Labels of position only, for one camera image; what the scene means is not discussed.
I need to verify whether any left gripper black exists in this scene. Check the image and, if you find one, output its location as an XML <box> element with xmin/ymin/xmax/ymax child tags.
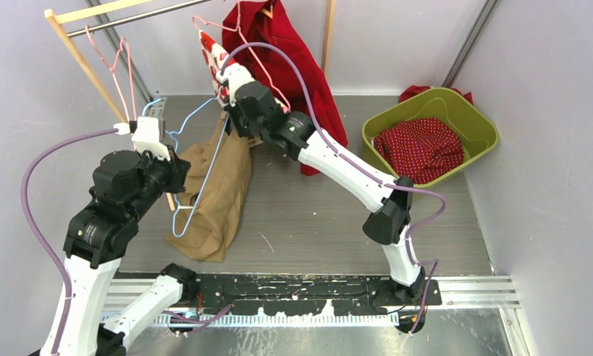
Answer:
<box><xmin>129</xmin><ymin>142</ymin><xmax>191</xmax><ymax>218</ymax></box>

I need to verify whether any blue wire hanger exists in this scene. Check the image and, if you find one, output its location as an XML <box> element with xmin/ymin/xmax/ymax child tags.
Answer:
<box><xmin>164</xmin><ymin>97</ymin><xmax>229</xmax><ymax>238</ymax></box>

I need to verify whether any tan brown skirt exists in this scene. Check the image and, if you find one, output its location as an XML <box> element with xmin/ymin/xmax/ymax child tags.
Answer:
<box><xmin>166</xmin><ymin>113</ymin><xmax>252</xmax><ymax>263</ymax></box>

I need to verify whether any pink wire hanger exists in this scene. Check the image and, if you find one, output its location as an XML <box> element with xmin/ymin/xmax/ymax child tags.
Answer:
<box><xmin>84</xmin><ymin>24</ymin><xmax>139</xmax><ymax>124</ymax></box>

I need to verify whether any red polka dot skirt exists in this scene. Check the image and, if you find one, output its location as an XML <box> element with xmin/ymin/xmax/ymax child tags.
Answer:
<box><xmin>372</xmin><ymin>117</ymin><xmax>465</xmax><ymax>185</ymax></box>

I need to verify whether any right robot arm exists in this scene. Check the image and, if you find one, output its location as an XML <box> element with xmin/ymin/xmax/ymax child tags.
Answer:
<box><xmin>225</xmin><ymin>81</ymin><xmax>425</xmax><ymax>305</ymax></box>

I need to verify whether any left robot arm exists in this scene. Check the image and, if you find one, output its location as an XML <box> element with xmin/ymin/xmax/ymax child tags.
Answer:
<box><xmin>37</xmin><ymin>145</ymin><xmax>199</xmax><ymax>355</ymax></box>

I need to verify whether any poppy print white skirt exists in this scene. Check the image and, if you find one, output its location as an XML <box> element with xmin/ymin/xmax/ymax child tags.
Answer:
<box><xmin>198</xmin><ymin>30</ymin><xmax>290</xmax><ymax>111</ymax></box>

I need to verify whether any red hanging garment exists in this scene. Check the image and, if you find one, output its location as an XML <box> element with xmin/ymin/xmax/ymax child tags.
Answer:
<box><xmin>221</xmin><ymin>0</ymin><xmax>349</xmax><ymax>177</ymax></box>

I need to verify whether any crumpled red cloth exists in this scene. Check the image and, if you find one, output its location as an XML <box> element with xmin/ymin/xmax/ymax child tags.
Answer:
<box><xmin>399</xmin><ymin>85</ymin><xmax>474</xmax><ymax>105</ymax></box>

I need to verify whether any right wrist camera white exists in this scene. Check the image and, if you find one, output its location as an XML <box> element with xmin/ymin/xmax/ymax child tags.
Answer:
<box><xmin>216</xmin><ymin>63</ymin><xmax>254</xmax><ymax>108</ymax></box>

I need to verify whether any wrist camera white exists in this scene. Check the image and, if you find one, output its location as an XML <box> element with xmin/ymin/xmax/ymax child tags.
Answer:
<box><xmin>113</xmin><ymin>116</ymin><xmax>171</xmax><ymax>161</ymax></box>
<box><xmin>216</xmin><ymin>63</ymin><xmax>254</xmax><ymax>108</ymax></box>

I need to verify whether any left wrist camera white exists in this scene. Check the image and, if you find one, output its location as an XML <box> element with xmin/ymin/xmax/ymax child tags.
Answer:
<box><xmin>113</xmin><ymin>116</ymin><xmax>171</xmax><ymax>161</ymax></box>

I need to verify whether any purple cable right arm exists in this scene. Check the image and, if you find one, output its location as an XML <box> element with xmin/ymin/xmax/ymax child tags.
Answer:
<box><xmin>219</xmin><ymin>42</ymin><xmax>448</xmax><ymax>337</ymax></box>

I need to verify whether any wooden clothes rack frame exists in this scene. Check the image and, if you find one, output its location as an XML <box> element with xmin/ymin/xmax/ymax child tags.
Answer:
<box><xmin>44</xmin><ymin>0</ymin><xmax>339</xmax><ymax>212</ymax></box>

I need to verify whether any metal clothes rail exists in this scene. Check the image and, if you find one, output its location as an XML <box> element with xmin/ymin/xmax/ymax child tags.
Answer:
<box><xmin>66</xmin><ymin>0</ymin><xmax>214</xmax><ymax>39</ymax></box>

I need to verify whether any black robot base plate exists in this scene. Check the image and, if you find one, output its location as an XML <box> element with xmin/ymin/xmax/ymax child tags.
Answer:
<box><xmin>114</xmin><ymin>273</ymin><xmax>444</xmax><ymax>318</ymax></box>

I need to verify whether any aluminium corner rail right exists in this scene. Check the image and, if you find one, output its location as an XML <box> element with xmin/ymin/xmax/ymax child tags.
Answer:
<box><xmin>442</xmin><ymin>0</ymin><xmax>501</xmax><ymax>88</ymax></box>

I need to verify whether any aluminium floor rail front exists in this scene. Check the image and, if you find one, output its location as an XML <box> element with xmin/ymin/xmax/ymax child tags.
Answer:
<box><xmin>99</xmin><ymin>274</ymin><xmax>521</xmax><ymax>329</ymax></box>

